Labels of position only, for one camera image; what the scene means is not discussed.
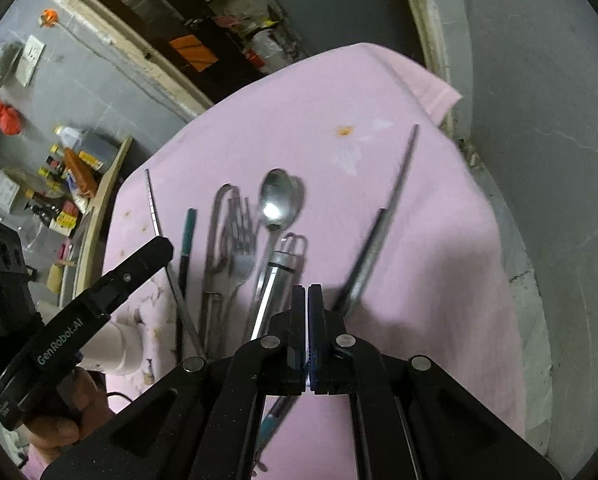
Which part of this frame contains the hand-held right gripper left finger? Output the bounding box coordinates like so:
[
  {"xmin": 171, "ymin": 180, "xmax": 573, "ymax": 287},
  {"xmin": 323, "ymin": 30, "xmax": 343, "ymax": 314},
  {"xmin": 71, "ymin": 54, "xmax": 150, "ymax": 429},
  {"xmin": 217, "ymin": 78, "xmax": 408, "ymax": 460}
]
[{"xmin": 40, "ymin": 284, "xmax": 310, "ymax": 480}]

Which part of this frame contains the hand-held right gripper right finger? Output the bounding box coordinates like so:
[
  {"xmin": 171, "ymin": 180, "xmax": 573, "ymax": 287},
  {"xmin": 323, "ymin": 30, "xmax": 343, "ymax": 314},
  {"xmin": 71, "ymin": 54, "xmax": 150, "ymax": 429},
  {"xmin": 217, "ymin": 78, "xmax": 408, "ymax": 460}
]
[{"xmin": 308, "ymin": 284, "xmax": 562, "ymax": 480}]

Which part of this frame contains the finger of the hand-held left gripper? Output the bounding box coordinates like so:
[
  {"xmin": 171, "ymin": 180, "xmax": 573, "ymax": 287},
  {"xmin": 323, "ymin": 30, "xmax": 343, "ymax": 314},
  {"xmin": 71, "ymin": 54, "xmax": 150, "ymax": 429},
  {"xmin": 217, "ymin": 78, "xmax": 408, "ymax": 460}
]
[{"xmin": 89, "ymin": 236, "xmax": 175, "ymax": 315}]

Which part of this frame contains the teal and black straw brush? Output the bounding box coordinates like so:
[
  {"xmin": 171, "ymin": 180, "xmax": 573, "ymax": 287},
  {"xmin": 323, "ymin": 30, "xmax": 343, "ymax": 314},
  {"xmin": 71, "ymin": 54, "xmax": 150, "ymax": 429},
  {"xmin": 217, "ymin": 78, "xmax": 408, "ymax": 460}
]
[{"xmin": 175, "ymin": 208, "xmax": 198, "ymax": 356}]

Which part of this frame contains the white utensil holder cup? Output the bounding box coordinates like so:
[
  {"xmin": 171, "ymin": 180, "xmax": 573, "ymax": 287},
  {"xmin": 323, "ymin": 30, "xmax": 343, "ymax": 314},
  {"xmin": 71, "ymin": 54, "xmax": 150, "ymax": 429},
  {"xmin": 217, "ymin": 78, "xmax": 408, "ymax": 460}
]
[{"xmin": 82, "ymin": 321, "xmax": 145, "ymax": 377}]

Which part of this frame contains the metal tube with loop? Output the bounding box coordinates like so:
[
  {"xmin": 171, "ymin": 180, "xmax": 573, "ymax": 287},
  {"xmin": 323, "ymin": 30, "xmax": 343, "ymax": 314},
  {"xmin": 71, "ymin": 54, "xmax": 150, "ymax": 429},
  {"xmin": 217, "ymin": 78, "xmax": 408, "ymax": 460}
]
[{"xmin": 244, "ymin": 232, "xmax": 309, "ymax": 343}]

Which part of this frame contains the metal chopstick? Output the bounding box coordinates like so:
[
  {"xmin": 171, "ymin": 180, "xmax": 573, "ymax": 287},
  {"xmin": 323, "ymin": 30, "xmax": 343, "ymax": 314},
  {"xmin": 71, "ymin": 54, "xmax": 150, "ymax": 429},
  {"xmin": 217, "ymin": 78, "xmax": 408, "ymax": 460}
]
[
  {"xmin": 331, "ymin": 207, "xmax": 388, "ymax": 317},
  {"xmin": 341, "ymin": 124, "xmax": 420, "ymax": 312}
]

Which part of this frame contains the metal fork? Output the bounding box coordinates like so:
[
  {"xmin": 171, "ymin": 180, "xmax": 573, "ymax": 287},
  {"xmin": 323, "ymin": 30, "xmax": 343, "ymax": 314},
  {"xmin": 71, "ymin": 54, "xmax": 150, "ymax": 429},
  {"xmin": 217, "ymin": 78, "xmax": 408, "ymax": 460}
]
[{"xmin": 218, "ymin": 196, "xmax": 261, "ymax": 323}]

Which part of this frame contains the metal spoon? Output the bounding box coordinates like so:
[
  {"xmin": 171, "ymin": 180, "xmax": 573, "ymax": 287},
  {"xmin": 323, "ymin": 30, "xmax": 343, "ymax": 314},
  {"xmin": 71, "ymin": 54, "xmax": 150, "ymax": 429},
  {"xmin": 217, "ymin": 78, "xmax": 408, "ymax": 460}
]
[{"xmin": 251, "ymin": 168, "xmax": 306, "ymax": 311}]

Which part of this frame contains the person's left hand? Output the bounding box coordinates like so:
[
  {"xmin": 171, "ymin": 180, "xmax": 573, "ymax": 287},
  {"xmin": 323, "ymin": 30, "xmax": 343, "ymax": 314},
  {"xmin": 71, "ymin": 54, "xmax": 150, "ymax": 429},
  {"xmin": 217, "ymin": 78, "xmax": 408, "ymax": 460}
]
[{"xmin": 26, "ymin": 366, "xmax": 116, "ymax": 462}]

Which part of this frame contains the beige kitchen counter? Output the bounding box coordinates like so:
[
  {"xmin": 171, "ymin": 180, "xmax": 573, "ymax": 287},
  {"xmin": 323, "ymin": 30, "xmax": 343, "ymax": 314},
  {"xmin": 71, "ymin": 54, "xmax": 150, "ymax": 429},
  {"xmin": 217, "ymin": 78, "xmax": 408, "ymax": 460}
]
[{"xmin": 58, "ymin": 135, "xmax": 134, "ymax": 311}]

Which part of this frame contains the dark sauce bottle yellow label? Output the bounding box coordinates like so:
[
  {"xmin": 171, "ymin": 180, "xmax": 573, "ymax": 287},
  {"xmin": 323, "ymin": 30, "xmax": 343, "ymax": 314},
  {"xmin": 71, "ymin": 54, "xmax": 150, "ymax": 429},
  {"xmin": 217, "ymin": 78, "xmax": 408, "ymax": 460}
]
[{"xmin": 26, "ymin": 202, "xmax": 79, "ymax": 235}]

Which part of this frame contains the orange spice packet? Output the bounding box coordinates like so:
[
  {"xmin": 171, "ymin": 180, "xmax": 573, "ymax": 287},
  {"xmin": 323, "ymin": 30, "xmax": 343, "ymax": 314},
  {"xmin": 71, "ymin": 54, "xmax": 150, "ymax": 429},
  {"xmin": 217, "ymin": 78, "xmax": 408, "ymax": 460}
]
[{"xmin": 62, "ymin": 147, "xmax": 100, "ymax": 201}]

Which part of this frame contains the pink floral cloth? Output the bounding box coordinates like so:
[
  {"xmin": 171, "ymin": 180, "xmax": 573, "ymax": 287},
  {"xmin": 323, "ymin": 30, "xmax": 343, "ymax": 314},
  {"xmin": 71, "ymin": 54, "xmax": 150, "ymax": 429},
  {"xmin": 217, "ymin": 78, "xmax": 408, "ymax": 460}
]
[{"xmin": 102, "ymin": 42, "xmax": 528, "ymax": 480}]

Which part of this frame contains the large oil jug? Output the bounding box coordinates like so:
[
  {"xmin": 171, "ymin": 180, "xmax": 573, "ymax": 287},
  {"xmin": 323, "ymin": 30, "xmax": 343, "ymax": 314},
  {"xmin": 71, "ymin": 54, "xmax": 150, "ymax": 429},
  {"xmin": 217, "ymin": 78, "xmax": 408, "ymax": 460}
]
[{"xmin": 54, "ymin": 125, "xmax": 121, "ymax": 172}]

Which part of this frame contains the red plastic bag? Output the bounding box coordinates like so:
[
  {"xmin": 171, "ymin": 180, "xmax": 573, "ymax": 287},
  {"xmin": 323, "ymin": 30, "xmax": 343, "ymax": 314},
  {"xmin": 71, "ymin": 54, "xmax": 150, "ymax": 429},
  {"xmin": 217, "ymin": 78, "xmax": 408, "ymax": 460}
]
[{"xmin": 0, "ymin": 98, "xmax": 23, "ymax": 137}]

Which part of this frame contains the orange box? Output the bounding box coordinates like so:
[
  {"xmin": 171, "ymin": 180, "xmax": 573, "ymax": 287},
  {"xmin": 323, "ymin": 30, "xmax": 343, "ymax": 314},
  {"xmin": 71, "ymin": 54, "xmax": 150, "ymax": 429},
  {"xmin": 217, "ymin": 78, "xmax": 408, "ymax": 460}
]
[{"xmin": 168, "ymin": 35, "xmax": 220, "ymax": 73}]

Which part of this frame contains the grey cabinet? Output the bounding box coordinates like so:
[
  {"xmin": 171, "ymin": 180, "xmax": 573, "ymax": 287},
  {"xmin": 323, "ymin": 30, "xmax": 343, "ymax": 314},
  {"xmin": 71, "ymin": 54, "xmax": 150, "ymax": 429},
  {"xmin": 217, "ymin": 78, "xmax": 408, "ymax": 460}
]
[{"xmin": 258, "ymin": 0, "xmax": 426, "ymax": 67}]

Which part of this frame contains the teal utensil handle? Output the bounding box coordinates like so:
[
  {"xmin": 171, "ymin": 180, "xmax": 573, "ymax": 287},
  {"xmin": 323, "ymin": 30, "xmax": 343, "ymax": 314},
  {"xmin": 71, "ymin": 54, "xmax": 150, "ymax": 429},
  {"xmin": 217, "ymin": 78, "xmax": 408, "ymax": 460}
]
[{"xmin": 255, "ymin": 395, "xmax": 300, "ymax": 467}]

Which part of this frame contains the white box on wall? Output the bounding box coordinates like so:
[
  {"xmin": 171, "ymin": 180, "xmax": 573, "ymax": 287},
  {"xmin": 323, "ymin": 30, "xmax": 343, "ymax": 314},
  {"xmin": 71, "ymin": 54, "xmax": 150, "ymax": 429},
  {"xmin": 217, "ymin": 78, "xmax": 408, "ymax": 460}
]
[{"xmin": 0, "ymin": 170, "xmax": 21, "ymax": 212}]

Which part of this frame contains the white wall socket panel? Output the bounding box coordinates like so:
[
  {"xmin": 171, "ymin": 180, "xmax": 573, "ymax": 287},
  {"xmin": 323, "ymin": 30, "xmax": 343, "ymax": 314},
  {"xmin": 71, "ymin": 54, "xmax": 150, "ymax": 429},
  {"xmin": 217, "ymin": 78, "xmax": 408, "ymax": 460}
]
[{"xmin": 15, "ymin": 35, "xmax": 46, "ymax": 87}]

